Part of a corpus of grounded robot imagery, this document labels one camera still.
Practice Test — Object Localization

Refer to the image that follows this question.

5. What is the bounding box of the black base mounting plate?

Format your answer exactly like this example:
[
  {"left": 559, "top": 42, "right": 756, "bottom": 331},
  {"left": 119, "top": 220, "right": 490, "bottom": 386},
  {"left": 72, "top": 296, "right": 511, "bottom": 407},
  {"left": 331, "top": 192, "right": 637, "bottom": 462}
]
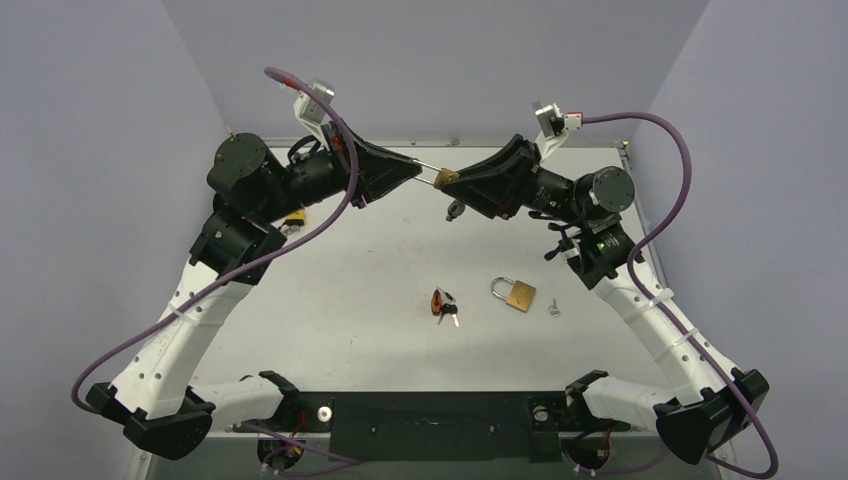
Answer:
[{"left": 258, "top": 391, "right": 630, "bottom": 463}]

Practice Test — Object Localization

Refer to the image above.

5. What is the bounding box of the black-headed keys bunch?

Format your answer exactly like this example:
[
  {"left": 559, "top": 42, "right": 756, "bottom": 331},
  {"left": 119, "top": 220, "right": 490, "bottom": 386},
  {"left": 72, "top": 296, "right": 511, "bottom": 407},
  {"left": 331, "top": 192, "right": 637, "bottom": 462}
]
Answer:
[{"left": 436, "top": 289, "right": 460, "bottom": 327}]

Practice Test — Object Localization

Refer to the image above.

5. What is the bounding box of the yellow black padlock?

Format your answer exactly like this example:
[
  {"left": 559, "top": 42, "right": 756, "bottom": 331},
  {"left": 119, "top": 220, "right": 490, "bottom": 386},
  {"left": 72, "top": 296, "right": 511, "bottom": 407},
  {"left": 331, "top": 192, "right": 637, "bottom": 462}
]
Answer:
[{"left": 278, "top": 209, "right": 306, "bottom": 235}]

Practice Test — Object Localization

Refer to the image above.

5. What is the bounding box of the orange black padlock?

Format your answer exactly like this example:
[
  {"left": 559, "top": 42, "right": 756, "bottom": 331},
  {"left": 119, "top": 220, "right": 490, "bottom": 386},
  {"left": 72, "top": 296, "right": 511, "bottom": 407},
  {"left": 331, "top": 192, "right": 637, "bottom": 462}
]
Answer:
[{"left": 430, "top": 288, "right": 444, "bottom": 316}]

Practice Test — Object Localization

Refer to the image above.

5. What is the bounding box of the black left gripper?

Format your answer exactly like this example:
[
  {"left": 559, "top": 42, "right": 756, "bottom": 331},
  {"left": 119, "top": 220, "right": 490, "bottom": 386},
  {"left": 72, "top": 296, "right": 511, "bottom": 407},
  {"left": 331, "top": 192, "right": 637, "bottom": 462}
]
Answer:
[{"left": 257, "top": 118, "right": 422, "bottom": 224}]

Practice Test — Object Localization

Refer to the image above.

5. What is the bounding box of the small brass long-shackle padlock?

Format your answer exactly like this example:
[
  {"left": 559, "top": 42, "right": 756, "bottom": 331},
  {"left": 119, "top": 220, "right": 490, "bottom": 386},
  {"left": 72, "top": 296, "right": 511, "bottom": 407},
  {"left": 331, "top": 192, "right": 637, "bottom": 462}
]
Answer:
[{"left": 411, "top": 159, "right": 460, "bottom": 190}]

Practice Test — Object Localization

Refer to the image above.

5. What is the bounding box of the aluminium table frame rail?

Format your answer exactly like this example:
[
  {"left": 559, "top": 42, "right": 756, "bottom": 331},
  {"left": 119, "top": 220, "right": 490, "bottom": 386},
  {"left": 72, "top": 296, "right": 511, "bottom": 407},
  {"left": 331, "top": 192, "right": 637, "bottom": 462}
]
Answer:
[{"left": 135, "top": 389, "right": 670, "bottom": 440}]

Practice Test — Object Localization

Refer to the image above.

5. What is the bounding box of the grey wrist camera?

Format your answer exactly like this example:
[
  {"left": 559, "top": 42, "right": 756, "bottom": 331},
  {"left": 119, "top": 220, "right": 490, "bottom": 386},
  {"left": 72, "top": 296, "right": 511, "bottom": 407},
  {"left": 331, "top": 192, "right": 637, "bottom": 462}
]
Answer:
[
  {"left": 532, "top": 101, "right": 584, "bottom": 162},
  {"left": 284, "top": 79, "right": 335, "bottom": 147}
]

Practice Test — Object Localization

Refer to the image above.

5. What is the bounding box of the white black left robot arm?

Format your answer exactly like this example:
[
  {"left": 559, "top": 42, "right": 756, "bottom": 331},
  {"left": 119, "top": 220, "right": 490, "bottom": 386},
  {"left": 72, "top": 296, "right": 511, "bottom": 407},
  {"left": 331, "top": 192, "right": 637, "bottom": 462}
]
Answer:
[{"left": 86, "top": 125, "right": 422, "bottom": 460}]

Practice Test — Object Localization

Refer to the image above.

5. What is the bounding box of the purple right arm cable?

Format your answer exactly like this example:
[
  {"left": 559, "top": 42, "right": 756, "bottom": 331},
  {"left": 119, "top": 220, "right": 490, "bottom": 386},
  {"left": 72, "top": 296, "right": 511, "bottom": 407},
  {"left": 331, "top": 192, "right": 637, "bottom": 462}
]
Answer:
[{"left": 581, "top": 111, "right": 780, "bottom": 480}]

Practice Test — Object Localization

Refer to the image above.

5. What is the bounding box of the silver key with ring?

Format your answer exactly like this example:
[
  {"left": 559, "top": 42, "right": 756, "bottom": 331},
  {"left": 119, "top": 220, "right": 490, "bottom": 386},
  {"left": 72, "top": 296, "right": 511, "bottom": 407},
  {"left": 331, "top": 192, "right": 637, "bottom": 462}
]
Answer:
[{"left": 548, "top": 299, "right": 561, "bottom": 317}]

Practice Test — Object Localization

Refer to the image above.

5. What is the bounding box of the large brass padlock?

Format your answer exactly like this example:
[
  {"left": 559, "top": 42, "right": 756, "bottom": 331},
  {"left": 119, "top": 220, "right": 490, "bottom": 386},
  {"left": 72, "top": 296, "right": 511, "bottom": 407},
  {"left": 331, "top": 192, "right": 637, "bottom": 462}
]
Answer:
[{"left": 490, "top": 276, "right": 537, "bottom": 313}]

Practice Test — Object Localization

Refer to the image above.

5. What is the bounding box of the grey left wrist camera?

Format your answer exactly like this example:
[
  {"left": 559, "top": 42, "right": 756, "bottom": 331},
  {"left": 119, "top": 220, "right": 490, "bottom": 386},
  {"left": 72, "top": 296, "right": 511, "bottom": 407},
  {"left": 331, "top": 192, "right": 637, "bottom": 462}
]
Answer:
[{"left": 284, "top": 79, "right": 335, "bottom": 147}]

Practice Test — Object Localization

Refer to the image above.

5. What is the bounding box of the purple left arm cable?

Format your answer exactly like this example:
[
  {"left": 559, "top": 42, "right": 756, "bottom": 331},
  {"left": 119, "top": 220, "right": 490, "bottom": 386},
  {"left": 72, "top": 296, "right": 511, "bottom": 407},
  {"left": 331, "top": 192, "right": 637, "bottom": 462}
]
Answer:
[{"left": 70, "top": 66, "right": 360, "bottom": 415}]

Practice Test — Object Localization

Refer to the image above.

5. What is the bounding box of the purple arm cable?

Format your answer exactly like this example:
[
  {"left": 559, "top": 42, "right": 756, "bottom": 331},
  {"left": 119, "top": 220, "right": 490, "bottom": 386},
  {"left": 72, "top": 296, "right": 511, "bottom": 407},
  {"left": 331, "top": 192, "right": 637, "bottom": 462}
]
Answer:
[
  {"left": 70, "top": 66, "right": 360, "bottom": 415},
  {"left": 581, "top": 111, "right": 780, "bottom": 480}
]

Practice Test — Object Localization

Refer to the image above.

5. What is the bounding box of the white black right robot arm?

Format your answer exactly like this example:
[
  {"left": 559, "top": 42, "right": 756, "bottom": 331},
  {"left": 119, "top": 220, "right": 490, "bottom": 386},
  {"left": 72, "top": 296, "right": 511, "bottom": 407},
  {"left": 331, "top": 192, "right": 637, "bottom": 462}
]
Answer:
[{"left": 435, "top": 136, "right": 769, "bottom": 464}]

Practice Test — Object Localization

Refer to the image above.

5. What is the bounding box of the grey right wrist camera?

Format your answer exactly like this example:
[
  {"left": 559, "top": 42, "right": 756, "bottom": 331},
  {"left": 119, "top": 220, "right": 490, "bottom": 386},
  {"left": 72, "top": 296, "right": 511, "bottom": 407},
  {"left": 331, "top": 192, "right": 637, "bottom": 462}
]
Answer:
[{"left": 532, "top": 101, "right": 584, "bottom": 162}]

